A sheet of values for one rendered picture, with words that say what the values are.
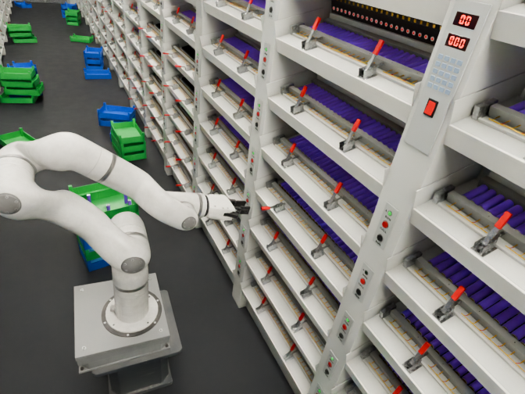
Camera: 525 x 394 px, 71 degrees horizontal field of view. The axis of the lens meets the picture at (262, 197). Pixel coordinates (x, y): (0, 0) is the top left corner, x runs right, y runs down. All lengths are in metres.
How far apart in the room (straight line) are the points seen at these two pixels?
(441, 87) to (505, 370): 0.57
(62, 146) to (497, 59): 0.96
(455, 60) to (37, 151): 0.95
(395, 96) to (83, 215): 0.88
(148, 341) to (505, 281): 1.15
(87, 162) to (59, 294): 1.26
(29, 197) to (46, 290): 1.25
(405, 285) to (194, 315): 1.27
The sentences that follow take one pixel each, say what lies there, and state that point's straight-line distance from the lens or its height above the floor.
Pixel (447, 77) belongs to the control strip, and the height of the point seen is 1.43.
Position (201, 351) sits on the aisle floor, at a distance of 1.90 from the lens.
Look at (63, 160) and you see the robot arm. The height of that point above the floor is 1.09.
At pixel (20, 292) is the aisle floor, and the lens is 2.29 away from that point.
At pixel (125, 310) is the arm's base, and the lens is 1.47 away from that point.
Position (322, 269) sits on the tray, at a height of 0.75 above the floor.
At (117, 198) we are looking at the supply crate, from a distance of 2.24.
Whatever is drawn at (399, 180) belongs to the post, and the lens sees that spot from 0.90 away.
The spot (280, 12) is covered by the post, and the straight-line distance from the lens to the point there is 1.31.
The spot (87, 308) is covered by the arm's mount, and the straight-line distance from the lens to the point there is 1.61.
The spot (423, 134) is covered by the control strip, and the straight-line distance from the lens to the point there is 0.84.
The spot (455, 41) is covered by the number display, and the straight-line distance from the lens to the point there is 0.81.
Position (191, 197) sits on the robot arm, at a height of 0.90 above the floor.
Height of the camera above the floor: 1.59
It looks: 34 degrees down
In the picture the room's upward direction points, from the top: 9 degrees clockwise
